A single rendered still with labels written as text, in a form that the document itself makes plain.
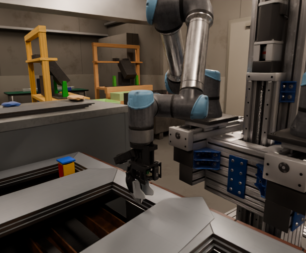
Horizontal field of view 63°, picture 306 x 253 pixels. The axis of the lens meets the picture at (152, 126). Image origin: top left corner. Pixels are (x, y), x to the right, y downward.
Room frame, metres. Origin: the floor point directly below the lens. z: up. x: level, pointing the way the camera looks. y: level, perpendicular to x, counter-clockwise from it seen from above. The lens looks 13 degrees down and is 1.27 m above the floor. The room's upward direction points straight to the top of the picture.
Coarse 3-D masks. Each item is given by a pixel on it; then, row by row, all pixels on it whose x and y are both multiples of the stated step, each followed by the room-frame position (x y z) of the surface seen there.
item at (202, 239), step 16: (16, 176) 0.97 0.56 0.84; (32, 176) 1.00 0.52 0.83; (96, 192) 0.84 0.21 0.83; (128, 192) 0.83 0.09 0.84; (48, 208) 0.72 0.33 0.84; (64, 208) 0.75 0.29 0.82; (144, 208) 0.75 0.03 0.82; (0, 224) 0.63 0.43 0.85; (16, 224) 0.65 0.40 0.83; (32, 224) 0.67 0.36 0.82; (208, 224) 0.62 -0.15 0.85; (192, 240) 0.56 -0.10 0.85; (208, 240) 0.57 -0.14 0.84; (224, 240) 0.56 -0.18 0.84
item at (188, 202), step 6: (168, 198) 0.76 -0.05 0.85; (174, 198) 0.76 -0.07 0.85; (180, 198) 0.76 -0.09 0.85; (186, 198) 0.76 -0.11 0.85; (192, 198) 0.76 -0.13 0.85; (180, 204) 0.73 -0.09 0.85; (186, 204) 0.73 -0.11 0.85; (192, 204) 0.73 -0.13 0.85; (198, 204) 0.73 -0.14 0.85; (204, 204) 0.73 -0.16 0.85; (198, 210) 0.69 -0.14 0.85; (204, 210) 0.69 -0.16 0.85; (210, 216) 0.66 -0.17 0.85
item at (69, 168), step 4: (60, 164) 1.02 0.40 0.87; (64, 164) 1.02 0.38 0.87; (68, 164) 1.02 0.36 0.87; (72, 164) 1.03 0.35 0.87; (64, 168) 1.01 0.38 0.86; (68, 168) 1.02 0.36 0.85; (72, 168) 1.03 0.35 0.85; (64, 172) 1.01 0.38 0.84; (68, 172) 1.02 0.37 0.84; (72, 172) 1.03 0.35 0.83
